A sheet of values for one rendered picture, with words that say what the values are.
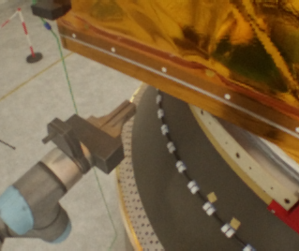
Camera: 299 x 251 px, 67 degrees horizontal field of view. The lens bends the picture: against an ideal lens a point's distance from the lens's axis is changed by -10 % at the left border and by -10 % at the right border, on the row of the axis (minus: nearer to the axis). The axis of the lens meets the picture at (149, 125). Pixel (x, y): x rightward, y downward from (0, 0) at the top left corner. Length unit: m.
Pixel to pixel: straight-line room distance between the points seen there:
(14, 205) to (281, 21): 0.46
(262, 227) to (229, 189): 0.13
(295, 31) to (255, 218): 0.47
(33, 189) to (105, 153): 0.13
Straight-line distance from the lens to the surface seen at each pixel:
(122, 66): 0.65
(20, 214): 0.42
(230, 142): 0.59
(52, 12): 0.67
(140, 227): 0.99
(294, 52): 0.38
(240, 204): 0.68
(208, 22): 0.40
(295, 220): 0.57
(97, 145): 0.44
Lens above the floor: 2.14
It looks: 47 degrees down
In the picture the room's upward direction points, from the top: straight up
